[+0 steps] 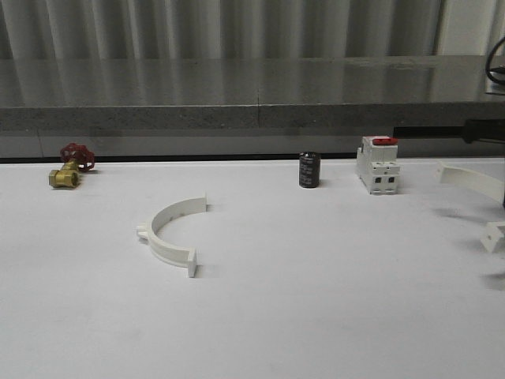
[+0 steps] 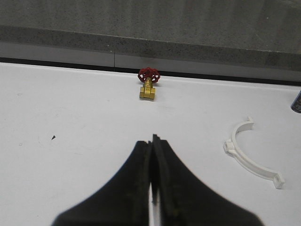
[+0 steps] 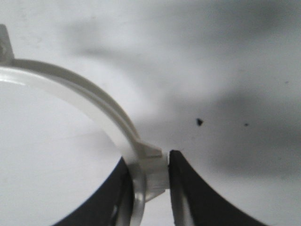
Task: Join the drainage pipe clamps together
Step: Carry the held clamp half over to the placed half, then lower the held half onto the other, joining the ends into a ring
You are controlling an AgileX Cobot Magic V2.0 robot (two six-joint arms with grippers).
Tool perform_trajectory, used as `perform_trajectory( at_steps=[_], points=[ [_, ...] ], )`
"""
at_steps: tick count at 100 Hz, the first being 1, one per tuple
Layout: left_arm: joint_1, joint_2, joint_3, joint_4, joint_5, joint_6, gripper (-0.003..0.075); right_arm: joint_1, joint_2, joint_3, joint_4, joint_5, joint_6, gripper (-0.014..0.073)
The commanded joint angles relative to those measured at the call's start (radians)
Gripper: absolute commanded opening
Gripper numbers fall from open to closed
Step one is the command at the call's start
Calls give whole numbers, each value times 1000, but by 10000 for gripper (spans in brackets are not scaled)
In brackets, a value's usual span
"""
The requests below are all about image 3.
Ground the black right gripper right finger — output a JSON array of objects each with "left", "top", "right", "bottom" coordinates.
[{"left": 168, "top": 150, "right": 264, "bottom": 226}]

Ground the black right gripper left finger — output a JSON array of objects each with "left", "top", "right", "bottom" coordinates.
[{"left": 55, "top": 158, "right": 134, "bottom": 226}]

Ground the white half-ring pipe clamp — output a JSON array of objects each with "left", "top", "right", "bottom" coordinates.
[{"left": 0, "top": 25, "right": 169, "bottom": 226}]

